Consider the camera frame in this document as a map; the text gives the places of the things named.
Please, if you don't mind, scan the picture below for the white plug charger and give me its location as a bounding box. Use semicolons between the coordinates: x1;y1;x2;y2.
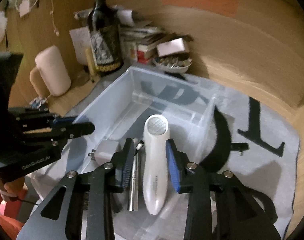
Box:
88;140;121;165

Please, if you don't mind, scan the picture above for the clear plastic storage box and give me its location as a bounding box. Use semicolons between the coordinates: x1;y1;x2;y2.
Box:
31;67;221;198

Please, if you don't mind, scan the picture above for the silver metal tube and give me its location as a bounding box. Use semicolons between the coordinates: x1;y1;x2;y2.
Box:
128;138;144;212

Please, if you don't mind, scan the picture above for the white handheld massager device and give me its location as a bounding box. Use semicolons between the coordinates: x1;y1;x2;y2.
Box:
143;114;170;215

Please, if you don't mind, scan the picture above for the pink cylindrical mug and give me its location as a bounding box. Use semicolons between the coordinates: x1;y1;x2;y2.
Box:
29;46;72;99

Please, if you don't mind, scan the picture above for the yellow tube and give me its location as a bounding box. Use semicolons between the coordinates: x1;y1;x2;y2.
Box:
85;47;97;77

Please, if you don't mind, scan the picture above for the orange jacket sleeve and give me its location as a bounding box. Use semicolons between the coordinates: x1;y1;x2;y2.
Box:
0;179;28;240

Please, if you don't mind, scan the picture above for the handwritten paper note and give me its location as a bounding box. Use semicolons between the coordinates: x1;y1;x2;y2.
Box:
69;27;91;66

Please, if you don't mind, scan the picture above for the dark wine bottle elephant label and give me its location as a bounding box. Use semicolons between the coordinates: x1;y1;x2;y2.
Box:
87;0;123;76

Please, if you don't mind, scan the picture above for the stack of books and papers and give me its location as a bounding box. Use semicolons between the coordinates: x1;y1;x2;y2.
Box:
120;21;168;61

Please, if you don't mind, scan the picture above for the white bowl of stones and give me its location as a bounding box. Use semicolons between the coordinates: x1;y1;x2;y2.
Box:
153;56;193;74

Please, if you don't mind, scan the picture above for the white card box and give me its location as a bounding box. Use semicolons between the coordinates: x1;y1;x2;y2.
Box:
156;38;190;57

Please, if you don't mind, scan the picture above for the orange sticky note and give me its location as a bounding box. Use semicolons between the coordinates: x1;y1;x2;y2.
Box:
162;0;239;17

